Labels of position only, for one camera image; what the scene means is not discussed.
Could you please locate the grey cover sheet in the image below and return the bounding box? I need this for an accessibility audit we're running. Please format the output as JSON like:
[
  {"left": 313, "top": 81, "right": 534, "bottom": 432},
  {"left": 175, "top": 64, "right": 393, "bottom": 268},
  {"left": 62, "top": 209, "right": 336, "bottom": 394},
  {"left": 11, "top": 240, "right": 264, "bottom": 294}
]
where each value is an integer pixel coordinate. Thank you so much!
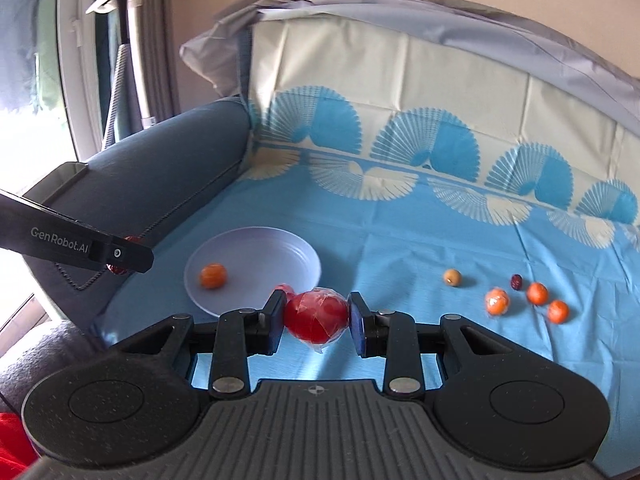
[{"left": 180, "top": 0, "right": 640, "bottom": 111}]

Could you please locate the checkered grey cloth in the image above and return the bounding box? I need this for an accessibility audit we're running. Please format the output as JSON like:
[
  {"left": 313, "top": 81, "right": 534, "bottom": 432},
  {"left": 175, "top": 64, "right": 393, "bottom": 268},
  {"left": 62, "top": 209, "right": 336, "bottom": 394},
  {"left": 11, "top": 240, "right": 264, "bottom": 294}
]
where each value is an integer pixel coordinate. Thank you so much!
[{"left": 101, "top": 44, "right": 132, "bottom": 152}]

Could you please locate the red cloth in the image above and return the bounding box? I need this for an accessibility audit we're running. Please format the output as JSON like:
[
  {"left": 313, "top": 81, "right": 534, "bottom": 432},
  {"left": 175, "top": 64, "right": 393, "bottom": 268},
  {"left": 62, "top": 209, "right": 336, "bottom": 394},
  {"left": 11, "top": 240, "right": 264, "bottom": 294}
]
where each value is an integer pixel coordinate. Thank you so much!
[{"left": 0, "top": 410, "right": 42, "bottom": 480}]

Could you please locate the grey curtain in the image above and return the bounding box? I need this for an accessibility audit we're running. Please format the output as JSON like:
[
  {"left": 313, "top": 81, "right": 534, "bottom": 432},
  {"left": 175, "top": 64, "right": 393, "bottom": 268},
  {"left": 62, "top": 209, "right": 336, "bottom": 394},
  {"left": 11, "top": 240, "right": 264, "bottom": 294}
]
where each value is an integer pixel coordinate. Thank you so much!
[{"left": 127, "top": 0, "right": 178, "bottom": 128}]

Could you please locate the blue fan-print cloth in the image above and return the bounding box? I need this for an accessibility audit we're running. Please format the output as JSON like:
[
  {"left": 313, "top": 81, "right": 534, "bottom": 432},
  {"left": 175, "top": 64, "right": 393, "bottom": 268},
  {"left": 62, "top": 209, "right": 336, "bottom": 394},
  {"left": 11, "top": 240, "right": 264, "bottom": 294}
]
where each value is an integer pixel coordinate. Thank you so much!
[{"left": 92, "top": 19, "right": 640, "bottom": 480}]

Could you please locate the grey blanket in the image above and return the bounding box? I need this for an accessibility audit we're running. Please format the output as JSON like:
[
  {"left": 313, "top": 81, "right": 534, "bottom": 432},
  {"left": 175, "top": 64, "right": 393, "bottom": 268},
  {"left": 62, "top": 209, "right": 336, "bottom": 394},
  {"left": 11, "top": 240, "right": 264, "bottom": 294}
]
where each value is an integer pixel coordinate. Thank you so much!
[{"left": 0, "top": 317, "right": 118, "bottom": 413}]

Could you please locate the lavender plate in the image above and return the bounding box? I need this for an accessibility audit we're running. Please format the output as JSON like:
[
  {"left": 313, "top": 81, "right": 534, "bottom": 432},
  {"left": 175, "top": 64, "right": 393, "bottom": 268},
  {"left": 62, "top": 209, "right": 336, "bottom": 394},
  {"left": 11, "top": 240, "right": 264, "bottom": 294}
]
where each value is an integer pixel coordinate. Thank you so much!
[{"left": 183, "top": 226, "right": 322, "bottom": 318}]

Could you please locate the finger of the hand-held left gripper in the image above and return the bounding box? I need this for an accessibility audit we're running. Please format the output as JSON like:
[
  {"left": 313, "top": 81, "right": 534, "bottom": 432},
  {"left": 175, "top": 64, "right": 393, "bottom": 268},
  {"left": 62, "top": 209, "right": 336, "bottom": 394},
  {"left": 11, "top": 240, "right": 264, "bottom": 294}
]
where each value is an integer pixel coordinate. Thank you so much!
[{"left": 91, "top": 232, "right": 155, "bottom": 274}]

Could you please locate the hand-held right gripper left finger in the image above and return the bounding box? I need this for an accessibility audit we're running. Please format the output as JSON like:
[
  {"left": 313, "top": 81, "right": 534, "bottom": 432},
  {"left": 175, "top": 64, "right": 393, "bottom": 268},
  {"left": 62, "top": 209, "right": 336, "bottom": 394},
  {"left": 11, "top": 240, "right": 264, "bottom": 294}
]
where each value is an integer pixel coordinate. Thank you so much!
[{"left": 112, "top": 290, "right": 287, "bottom": 402}]

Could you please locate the white window frame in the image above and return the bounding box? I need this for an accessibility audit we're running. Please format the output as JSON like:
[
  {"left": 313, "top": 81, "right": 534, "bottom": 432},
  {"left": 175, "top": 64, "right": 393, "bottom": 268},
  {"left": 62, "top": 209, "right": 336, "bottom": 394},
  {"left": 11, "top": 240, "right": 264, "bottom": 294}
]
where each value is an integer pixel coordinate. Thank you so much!
[{"left": 54, "top": 0, "right": 118, "bottom": 161}]

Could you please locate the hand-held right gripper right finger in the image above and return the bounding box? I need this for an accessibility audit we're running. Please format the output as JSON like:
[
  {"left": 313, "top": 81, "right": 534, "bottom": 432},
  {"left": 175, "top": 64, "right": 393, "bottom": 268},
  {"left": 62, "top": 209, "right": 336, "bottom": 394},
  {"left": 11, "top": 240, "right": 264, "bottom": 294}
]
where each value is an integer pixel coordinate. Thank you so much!
[{"left": 347, "top": 291, "right": 533, "bottom": 401}]

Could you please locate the plastic-wrapped mandarin orange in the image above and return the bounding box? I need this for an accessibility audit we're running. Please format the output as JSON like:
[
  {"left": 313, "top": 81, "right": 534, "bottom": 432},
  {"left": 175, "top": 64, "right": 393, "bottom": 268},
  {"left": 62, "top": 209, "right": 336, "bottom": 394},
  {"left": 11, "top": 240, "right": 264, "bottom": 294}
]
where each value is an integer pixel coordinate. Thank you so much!
[{"left": 484, "top": 287, "right": 511, "bottom": 317}]

